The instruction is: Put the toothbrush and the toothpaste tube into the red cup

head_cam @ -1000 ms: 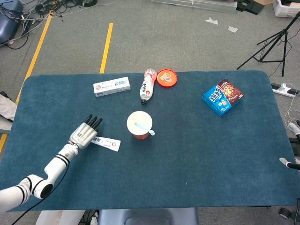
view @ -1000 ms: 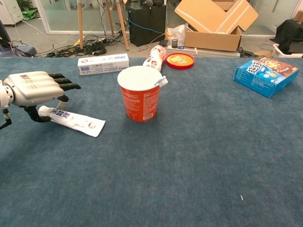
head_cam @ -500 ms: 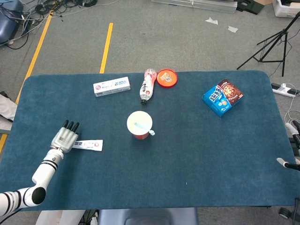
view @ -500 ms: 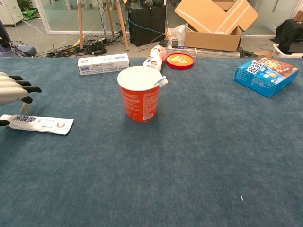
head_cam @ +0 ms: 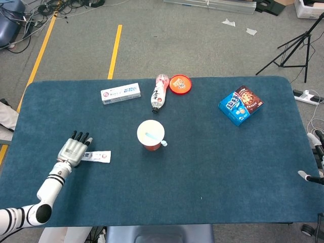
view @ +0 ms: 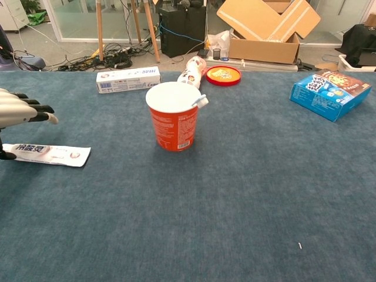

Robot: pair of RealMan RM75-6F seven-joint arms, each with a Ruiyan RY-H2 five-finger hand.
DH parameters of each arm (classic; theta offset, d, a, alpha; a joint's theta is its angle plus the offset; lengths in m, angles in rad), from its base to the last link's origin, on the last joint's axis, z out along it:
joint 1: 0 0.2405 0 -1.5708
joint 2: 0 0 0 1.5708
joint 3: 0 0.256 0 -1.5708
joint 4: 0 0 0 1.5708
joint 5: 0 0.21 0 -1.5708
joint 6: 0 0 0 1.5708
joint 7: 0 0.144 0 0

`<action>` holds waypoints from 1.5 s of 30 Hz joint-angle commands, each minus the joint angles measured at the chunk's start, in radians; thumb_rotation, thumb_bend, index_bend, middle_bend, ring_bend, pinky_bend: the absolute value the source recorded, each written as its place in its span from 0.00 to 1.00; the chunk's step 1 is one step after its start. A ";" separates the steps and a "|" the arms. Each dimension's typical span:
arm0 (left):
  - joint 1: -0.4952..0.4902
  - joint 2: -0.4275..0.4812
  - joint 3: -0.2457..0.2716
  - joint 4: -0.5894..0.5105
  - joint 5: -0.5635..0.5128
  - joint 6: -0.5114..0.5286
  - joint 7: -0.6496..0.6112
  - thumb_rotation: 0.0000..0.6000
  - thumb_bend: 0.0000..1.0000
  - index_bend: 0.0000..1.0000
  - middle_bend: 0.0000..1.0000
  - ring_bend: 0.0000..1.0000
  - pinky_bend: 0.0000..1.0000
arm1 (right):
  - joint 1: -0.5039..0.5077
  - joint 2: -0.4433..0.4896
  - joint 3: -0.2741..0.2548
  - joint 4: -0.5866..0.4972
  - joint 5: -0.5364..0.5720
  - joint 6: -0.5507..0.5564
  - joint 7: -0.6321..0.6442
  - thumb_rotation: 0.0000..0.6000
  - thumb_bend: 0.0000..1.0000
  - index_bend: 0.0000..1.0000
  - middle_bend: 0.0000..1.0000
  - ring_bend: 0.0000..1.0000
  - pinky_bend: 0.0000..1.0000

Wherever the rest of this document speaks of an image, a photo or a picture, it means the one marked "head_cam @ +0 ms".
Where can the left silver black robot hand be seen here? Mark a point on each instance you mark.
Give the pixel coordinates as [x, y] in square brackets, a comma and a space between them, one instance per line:
[72, 152]

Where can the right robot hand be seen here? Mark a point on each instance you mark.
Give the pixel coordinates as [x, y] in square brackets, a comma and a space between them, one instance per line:
[315, 179]

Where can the white toothpaste tube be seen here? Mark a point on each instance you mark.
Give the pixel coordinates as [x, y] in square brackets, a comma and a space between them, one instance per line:
[98, 157]

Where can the light blue toothbrush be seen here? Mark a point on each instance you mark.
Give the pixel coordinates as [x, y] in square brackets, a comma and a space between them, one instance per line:
[153, 136]

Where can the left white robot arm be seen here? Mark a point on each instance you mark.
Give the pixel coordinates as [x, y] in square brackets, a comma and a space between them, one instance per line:
[50, 187]

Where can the white toothpaste carton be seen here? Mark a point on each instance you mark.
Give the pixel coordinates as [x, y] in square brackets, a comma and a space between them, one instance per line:
[120, 93]

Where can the black caster wheel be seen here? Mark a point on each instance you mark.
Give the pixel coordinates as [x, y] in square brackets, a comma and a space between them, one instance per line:
[307, 230]

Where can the red paper cup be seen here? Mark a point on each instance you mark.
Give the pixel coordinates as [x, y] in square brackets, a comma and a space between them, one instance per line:
[152, 146]

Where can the white power strip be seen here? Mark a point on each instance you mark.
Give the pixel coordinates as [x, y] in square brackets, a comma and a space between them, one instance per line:
[303, 96]

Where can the blue cookie box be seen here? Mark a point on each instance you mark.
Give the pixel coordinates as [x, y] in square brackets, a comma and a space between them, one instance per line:
[240, 108]

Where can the clear bottle with white label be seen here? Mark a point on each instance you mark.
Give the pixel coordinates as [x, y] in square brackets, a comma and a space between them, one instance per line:
[159, 95]

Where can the blue table cloth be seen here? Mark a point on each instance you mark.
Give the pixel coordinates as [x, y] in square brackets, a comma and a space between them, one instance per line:
[202, 164]

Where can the black tripod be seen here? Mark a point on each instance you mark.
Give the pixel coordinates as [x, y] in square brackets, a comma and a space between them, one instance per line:
[307, 58]

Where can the red round lid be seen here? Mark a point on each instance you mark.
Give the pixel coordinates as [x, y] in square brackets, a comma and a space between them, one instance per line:
[180, 84]

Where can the dark blue machine base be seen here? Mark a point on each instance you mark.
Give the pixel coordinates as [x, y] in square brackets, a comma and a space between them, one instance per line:
[8, 22]

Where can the white paper scrap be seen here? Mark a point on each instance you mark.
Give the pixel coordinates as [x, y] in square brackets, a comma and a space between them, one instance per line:
[228, 22]
[251, 31]

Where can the white storage bin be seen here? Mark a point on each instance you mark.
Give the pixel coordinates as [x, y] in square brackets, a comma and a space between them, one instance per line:
[307, 11]

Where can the grey aluminium rail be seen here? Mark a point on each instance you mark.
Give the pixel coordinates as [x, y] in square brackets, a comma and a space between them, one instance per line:
[215, 6]

